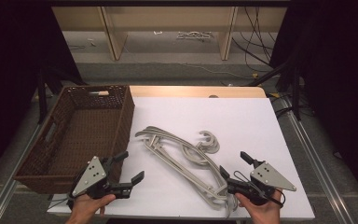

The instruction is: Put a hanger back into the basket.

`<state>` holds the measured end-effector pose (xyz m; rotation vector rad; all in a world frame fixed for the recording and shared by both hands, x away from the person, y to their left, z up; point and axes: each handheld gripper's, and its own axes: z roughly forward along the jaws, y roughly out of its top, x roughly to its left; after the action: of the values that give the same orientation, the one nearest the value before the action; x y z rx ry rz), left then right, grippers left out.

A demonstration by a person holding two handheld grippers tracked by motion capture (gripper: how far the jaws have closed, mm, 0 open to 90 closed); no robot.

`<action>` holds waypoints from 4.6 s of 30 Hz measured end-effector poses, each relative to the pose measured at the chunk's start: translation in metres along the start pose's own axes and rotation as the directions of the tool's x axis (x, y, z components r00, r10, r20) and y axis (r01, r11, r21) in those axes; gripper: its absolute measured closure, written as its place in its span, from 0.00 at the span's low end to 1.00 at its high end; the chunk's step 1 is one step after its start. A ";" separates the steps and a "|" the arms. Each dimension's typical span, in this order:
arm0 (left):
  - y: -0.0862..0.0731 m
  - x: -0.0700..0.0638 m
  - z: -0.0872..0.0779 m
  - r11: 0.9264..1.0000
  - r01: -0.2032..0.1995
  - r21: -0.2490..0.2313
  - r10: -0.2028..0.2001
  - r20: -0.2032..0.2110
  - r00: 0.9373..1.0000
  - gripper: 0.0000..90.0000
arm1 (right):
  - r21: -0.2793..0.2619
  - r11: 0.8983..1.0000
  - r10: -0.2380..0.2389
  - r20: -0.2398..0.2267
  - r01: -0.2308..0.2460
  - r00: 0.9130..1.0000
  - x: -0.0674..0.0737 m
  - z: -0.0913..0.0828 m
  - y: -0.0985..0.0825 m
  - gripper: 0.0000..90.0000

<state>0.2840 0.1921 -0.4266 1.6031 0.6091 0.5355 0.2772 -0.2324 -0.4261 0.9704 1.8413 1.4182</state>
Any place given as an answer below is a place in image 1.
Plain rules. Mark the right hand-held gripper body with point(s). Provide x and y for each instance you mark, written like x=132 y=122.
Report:
x=268 y=177

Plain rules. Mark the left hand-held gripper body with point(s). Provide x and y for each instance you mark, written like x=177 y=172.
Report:
x=90 y=175

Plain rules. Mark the grey plastic clothes hanger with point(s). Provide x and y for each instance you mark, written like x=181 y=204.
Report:
x=214 y=148
x=167 y=138
x=205 y=134

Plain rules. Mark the brown wicker basket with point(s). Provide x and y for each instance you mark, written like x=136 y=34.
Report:
x=84 y=130

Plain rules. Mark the person's left hand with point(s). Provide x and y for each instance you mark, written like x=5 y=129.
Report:
x=85 y=208

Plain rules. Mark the person's right hand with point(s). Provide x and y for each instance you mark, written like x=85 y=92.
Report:
x=265 y=213

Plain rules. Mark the white table mat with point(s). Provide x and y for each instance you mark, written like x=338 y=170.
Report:
x=223 y=118

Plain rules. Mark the black metal stand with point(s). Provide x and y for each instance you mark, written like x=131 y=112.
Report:
x=42 y=93
x=295 y=87

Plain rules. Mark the dark curtain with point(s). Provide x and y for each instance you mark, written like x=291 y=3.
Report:
x=338 y=77
x=9 y=62

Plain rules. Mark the white hangers on floor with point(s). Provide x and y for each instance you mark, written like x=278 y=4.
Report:
x=194 y=35

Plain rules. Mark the light wooden shelf unit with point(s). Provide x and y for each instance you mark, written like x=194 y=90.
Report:
x=167 y=18

